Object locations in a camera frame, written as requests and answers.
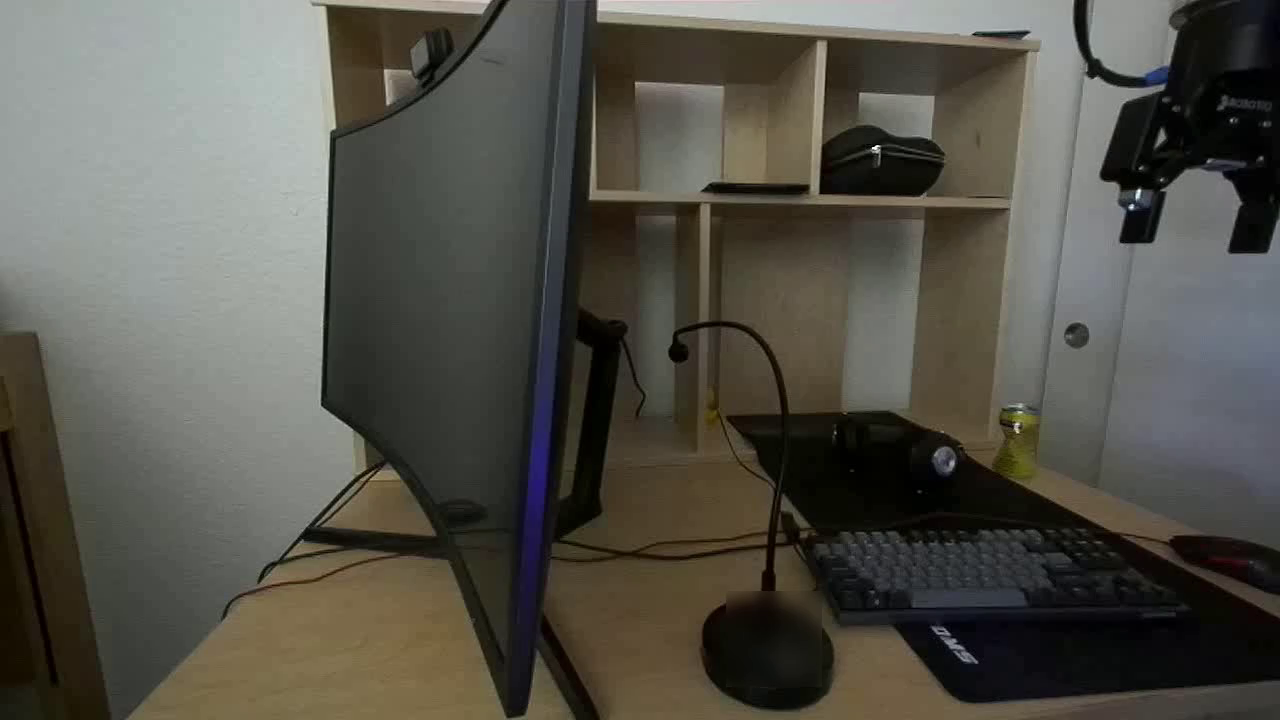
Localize black headphones on mat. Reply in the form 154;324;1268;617
830;411;962;482

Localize black curved monitor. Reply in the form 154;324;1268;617
319;0;595;710

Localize black red computer mouse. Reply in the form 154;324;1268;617
1173;537;1280;593

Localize black desk mat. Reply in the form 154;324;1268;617
730;411;1280;698

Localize round door lock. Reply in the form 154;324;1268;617
1063;324;1091;348

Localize black monitor stand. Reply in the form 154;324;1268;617
302;309;629;720

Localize light wooden shelf unit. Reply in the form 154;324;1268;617
315;0;1044;471

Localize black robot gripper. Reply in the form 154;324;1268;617
1099;0;1280;254

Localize wooden cabinet at left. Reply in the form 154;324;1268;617
0;332;107;720

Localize yellow drink can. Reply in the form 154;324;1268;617
996;404;1038;478

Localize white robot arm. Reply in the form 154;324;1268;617
1073;0;1280;254

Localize flat black device on shelf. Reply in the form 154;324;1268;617
700;178;809;194

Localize grey mechanical keyboard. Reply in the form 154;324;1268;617
804;529;1185;625

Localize black gooseneck reading light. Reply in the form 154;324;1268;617
668;319;834;710

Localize brown cable on desk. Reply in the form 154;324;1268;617
216;529;804;618

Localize black bag on shelf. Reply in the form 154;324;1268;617
818;124;943;194

